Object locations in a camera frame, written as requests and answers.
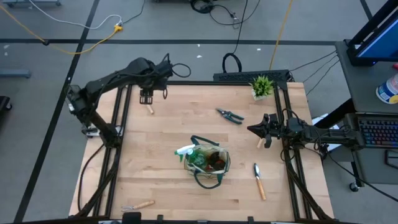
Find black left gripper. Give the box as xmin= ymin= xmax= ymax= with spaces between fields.
xmin=136 ymin=77 xmax=169 ymax=105

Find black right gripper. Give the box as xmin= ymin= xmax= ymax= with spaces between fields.
xmin=248 ymin=113 xmax=282 ymax=149

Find green handled pruning shears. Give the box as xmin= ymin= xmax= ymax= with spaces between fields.
xmin=216 ymin=107 xmax=245 ymax=126

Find steel trowel long wooden handle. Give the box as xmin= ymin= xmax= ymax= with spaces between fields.
xmin=253 ymin=162 xmax=267 ymax=202

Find green white spray bottle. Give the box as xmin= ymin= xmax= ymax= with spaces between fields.
xmin=174 ymin=143 xmax=206 ymax=167

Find cream canvas bag green trim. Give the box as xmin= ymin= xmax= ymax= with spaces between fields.
xmin=183 ymin=134 xmax=232 ymax=190

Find hand rake wooden handle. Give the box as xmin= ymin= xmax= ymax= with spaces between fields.
xmin=120 ymin=200 xmax=155 ymax=213

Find small artificial potted plant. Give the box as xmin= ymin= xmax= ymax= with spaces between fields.
xmin=249 ymin=74 xmax=275 ymax=101

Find dark brown round object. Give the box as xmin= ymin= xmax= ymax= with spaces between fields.
xmin=206 ymin=150 xmax=227 ymax=171

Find black perforated metal box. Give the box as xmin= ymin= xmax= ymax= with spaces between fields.
xmin=213 ymin=69 xmax=292 ymax=83

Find white paper sheet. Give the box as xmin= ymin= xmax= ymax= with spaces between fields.
xmin=312 ymin=113 xmax=341 ymax=152

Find grey desk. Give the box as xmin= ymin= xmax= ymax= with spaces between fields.
xmin=335 ymin=39 xmax=398 ymax=192

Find backlit computer keyboard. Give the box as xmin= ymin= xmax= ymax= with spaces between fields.
xmin=357 ymin=117 xmax=398 ymax=149

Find white blue wipes canister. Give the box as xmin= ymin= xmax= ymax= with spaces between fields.
xmin=375 ymin=73 xmax=398 ymax=105

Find grey metal stand foot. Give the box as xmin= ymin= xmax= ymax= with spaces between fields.
xmin=0 ymin=68 xmax=32 ymax=79
xmin=2 ymin=0 xmax=62 ymax=7

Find computer monitor blue screen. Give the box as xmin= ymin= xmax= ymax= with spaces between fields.
xmin=346 ymin=0 xmax=398 ymax=67

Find black aluminium frame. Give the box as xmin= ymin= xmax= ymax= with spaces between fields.
xmin=74 ymin=80 xmax=335 ymax=224

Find black looped cable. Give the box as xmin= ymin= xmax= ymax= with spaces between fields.
xmin=221 ymin=0 xmax=249 ymax=74

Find yellow extension cable with plug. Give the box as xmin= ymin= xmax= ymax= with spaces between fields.
xmin=0 ymin=4 xmax=124 ymax=56

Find thin black cable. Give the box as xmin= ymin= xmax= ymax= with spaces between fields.
xmin=289 ymin=50 xmax=339 ymax=73

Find white cable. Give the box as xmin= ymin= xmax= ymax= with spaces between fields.
xmin=28 ymin=0 xmax=123 ymax=30

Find straight yellow cable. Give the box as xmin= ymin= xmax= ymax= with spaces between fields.
xmin=268 ymin=0 xmax=295 ymax=72

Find black cable bundle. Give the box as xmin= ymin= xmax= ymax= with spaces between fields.
xmin=189 ymin=0 xmax=262 ymax=27

